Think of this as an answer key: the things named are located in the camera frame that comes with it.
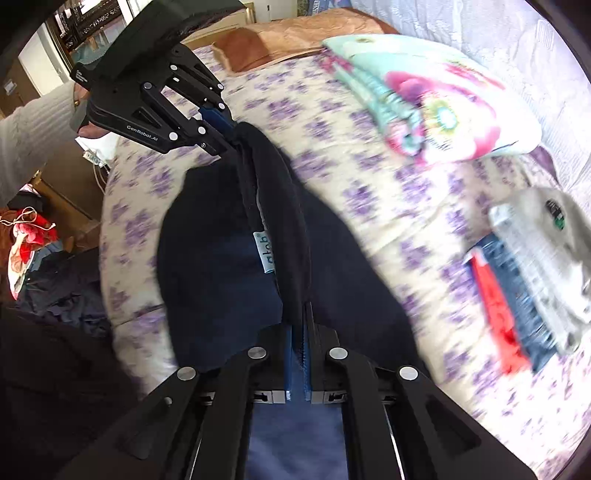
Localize person's left forearm white sleeve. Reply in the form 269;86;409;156
0;87;89;206

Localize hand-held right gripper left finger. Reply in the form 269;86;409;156
60;322;294;480

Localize wooden bedside cabinet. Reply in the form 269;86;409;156
34;138;109;254

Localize red floral cloth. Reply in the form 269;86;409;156
7;208;60;301

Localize dark wooden framed cabinet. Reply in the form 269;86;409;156
54;0;139;48

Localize white power strip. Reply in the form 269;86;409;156
81;147;110;169

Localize tan blanket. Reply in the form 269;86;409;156
240;8;400;65

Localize purple floral bedspread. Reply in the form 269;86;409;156
99;44;591;472

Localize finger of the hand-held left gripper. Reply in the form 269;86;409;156
161;45;237;136
137;82;232;156

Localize teal pink floral folded quilt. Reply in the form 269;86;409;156
322;34;543;167

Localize blue folded jeans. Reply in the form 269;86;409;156
475;234;561;374

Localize red folded garment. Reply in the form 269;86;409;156
465;251;532;376

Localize person's dark clothing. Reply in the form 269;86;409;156
0;302;145;480

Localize dark navy pants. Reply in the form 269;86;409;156
157;121;416;480

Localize grey folded sweater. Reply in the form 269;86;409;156
488;185;591;356

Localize person's left hand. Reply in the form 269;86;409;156
69;87;110;140

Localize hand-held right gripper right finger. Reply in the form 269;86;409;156
302;302;536;480

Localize dark clothes pile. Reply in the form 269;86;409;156
18;251;112;335

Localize brown pillow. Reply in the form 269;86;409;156
213;27;274;73

